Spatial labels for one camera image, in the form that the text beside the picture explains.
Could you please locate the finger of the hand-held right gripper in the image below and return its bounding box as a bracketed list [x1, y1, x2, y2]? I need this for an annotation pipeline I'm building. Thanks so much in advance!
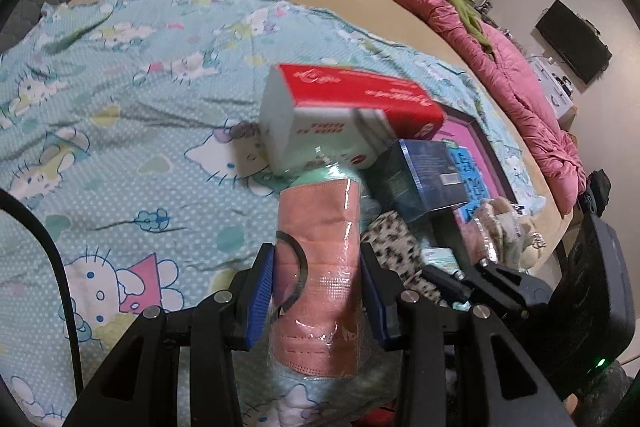
[422, 264, 482, 309]

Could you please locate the black wall television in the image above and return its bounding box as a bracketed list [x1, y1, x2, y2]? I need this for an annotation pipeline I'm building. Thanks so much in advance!
[535, 0, 614, 84]

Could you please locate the red and white tissue box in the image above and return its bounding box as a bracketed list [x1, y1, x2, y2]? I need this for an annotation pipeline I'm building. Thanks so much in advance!
[257, 63, 446, 172]

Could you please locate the pink picture book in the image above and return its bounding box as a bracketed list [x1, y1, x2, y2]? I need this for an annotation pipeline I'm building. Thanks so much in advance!
[445, 119, 497, 224]

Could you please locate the pink framed board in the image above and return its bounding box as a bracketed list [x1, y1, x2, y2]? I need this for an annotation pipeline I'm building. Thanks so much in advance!
[435, 104, 521, 208]

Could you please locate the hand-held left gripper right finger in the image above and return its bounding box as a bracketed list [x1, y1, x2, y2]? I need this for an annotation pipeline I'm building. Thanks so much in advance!
[359, 242, 576, 427]

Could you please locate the pink face mask pack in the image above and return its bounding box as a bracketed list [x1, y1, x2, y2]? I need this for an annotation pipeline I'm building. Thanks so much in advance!
[267, 177, 364, 380]

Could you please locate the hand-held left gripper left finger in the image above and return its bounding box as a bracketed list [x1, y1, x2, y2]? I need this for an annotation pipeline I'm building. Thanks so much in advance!
[65, 243, 276, 427]

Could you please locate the pale green tissue packet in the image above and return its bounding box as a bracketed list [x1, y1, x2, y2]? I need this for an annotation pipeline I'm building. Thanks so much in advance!
[420, 247, 467, 279]

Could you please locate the green cloth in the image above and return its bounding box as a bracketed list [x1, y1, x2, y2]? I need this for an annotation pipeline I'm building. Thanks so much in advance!
[435, 0, 497, 54]

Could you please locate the leopard print scrunchie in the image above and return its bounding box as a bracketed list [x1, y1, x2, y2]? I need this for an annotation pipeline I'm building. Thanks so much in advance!
[360, 212, 442, 304]

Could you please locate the pink quilt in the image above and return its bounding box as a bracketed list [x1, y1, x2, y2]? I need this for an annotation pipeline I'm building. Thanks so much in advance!
[380, 0, 589, 216]

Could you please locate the black hair tie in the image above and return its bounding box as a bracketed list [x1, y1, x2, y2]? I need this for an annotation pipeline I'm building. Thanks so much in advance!
[272, 231, 309, 315]

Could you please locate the printed cartoon blanket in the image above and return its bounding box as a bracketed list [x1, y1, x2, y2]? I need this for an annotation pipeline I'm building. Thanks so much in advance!
[0, 0, 547, 427]

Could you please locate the dark blue box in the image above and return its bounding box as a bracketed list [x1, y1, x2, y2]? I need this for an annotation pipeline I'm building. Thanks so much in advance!
[370, 138, 471, 224]

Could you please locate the mint green round container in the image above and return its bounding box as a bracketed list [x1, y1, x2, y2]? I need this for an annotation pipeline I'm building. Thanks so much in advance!
[290, 159, 387, 228]

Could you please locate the black cable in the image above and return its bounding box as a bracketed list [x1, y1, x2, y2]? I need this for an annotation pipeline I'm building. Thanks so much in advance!
[0, 188, 85, 400]

